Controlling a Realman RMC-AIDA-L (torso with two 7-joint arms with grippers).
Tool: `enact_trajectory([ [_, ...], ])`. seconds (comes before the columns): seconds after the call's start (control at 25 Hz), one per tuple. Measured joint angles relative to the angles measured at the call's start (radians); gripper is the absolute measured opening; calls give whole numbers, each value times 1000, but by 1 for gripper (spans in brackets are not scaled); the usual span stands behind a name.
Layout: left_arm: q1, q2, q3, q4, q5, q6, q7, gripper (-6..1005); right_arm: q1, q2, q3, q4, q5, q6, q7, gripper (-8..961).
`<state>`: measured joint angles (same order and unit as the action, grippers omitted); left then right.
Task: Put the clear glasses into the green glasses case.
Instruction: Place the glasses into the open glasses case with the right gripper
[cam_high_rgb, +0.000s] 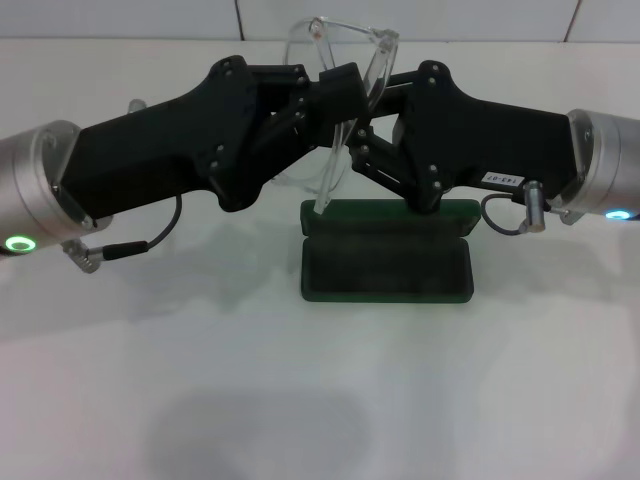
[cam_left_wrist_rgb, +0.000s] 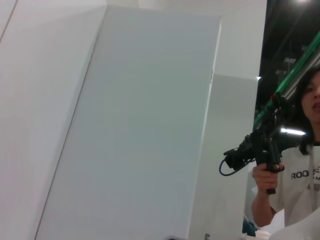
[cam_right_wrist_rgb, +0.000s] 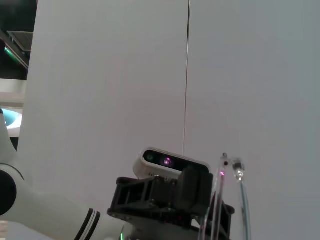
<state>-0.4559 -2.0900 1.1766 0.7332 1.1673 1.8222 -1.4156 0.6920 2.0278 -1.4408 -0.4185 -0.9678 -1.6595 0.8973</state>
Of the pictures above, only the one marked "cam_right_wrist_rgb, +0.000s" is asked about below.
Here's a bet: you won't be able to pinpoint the dark vent grille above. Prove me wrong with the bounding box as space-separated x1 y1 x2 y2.
6 30 35 55

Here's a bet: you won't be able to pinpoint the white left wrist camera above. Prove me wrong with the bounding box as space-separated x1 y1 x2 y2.
132 146 212 181

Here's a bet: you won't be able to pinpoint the clear transparent glasses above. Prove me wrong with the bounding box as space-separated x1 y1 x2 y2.
198 152 252 240

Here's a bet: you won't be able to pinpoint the teal round background object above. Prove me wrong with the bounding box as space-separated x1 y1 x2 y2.
3 110 24 129

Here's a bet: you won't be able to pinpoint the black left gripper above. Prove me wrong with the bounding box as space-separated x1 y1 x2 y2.
106 165 237 240

